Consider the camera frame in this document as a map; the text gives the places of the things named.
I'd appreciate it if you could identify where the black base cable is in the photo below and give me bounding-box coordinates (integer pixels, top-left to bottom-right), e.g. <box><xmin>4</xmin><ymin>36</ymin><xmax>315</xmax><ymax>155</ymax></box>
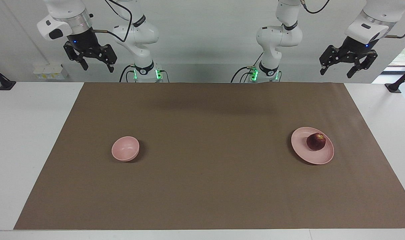
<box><xmin>231</xmin><ymin>52</ymin><xmax>266</xmax><ymax>83</ymax></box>
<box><xmin>120</xmin><ymin>64</ymin><xmax>136</xmax><ymax>83</ymax></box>

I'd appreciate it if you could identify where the black left base cable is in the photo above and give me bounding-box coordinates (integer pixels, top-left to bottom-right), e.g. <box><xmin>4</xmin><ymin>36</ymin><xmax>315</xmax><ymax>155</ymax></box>
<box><xmin>231</xmin><ymin>52</ymin><xmax>266</xmax><ymax>83</ymax></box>

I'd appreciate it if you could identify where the pink plate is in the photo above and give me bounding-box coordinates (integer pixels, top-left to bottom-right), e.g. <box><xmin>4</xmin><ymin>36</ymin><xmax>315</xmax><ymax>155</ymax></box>
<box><xmin>291</xmin><ymin>127</ymin><xmax>335</xmax><ymax>165</ymax></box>

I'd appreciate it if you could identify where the black stand with foot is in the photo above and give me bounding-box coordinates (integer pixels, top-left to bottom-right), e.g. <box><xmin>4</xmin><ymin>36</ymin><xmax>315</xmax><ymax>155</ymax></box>
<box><xmin>385</xmin><ymin>65</ymin><xmax>405</xmax><ymax>93</ymax></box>
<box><xmin>0</xmin><ymin>64</ymin><xmax>17</xmax><ymax>91</ymax></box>

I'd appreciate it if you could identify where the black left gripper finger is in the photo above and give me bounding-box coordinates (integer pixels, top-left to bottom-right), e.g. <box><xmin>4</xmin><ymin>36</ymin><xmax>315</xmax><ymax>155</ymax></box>
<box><xmin>319</xmin><ymin>45</ymin><xmax>343</xmax><ymax>76</ymax></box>
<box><xmin>347</xmin><ymin>50</ymin><xmax>378</xmax><ymax>79</ymax></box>

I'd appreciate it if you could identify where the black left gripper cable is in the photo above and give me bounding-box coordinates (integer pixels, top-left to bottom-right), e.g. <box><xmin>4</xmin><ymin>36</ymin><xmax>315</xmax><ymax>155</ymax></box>
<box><xmin>301</xmin><ymin>0</ymin><xmax>405</xmax><ymax>39</ymax></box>

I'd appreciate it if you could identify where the pink bowl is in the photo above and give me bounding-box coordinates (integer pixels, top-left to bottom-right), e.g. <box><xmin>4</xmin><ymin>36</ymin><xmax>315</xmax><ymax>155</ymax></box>
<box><xmin>111</xmin><ymin>136</ymin><xmax>140</xmax><ymax>162</ymax></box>

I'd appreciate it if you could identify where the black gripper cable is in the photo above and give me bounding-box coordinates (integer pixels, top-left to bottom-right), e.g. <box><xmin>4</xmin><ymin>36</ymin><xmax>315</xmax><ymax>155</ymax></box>
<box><xmin>92</xmin><ymin>0</ymin><xmax>133</xmax><ymax>43</ymax></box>
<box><xmin>301</xmin><ymin>0</ymin><xmax>405</xmax><ymax>39</ymax></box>

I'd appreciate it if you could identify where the brown table mat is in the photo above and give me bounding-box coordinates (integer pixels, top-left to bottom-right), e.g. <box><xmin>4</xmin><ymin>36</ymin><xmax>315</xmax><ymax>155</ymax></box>
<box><xmin>14</xmin><ymin>82</ymin><xmax>405</xmax><ymax>230</ymax></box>

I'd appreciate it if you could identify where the black right base cable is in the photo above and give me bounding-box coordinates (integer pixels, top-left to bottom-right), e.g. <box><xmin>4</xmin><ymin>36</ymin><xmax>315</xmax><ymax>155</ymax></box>
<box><xmin>120</xmin><ymin>64</ymin><xmax>136</xmax><ymax>83</ymax></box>

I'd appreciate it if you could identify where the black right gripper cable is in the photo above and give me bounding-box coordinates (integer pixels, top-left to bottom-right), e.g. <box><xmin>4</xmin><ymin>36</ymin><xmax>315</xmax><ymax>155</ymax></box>
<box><xmin>92</xmin><ymin>0</ymin><xmax>133</xmax><ymax>43</ymax></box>

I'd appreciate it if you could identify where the white box on table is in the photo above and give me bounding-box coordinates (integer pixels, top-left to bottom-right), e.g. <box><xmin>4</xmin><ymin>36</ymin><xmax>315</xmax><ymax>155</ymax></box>
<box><xmin>33</xmin><ymin>63</ymin><xmax>69</xmax><ymax>80</ymax></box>

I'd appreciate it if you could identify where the thin white wall conduit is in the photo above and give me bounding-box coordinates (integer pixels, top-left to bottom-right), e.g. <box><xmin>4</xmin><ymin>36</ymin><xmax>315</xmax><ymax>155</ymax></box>
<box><xmin>2</xmin><ymin>0</ymin><xmax>53</xmax><ymax>65</ymax></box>

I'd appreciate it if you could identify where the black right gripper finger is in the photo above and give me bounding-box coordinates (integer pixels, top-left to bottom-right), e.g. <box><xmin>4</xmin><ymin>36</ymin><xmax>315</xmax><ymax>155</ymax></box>
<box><xmin>95</xmin><ymin>44</ymin><xmax>118</xmax><ymax>73</ymax></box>
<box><xmin>63</xmin><ymin>42</ymin><xmax>89</xmax><ymax>71</ymax></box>

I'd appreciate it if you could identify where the dark red apple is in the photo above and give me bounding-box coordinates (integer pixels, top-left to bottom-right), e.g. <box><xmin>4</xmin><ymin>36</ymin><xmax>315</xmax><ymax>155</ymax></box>
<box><xmin>306</xmin><ymin>133</ymin><xmax>326</xmax><ymax>151</ymax></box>

